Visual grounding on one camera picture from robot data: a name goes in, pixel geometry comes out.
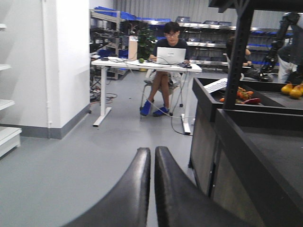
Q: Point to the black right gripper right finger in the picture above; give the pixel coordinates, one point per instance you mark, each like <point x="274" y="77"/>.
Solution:
<point x="179" y="203"/>

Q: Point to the white laptop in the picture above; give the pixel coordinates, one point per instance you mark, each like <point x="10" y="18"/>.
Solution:
<point x="170" y="56"/>

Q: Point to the green potted plant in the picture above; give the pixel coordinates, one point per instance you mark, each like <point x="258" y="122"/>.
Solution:
<point x="146" y="43"/>

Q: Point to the black wooden display stand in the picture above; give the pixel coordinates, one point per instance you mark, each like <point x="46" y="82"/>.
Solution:
<point x="248" y="160"/>

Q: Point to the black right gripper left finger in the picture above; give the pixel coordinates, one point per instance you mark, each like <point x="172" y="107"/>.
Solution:
<point x="126" y="204"/>

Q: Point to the white store shelving unit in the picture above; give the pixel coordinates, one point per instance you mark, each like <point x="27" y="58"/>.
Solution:
<point x="9" y="136"/>

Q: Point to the metal storage rack blue bins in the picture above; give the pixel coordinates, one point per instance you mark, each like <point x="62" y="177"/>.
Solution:
<point x="206" y="40"/>

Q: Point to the yellow pear fruit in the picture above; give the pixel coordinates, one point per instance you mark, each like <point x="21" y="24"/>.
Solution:
<point x="295" y="92"/>

